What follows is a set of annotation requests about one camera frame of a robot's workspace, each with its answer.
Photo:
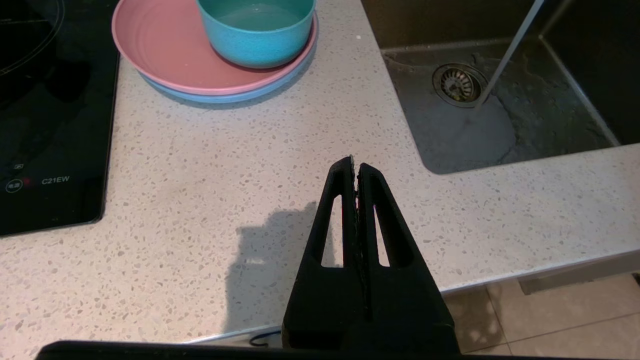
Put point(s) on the clear water stream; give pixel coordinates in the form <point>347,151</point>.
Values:
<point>507,55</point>

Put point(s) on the pink plate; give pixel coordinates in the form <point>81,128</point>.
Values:
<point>165,45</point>

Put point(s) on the light blue plate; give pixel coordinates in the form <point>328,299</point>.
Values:
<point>220,98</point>

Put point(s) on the stainless steel sink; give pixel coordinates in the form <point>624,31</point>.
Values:
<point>550,115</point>

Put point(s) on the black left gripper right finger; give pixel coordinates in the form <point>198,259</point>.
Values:
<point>410,315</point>

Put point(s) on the blue bowl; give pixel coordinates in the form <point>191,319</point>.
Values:
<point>255,40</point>

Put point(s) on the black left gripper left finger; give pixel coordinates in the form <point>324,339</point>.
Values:
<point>320,305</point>

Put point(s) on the black induction cooktop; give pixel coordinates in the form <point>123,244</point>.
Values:
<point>50,125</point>

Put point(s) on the metal sink drain strainer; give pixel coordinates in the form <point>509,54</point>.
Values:
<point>456,84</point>

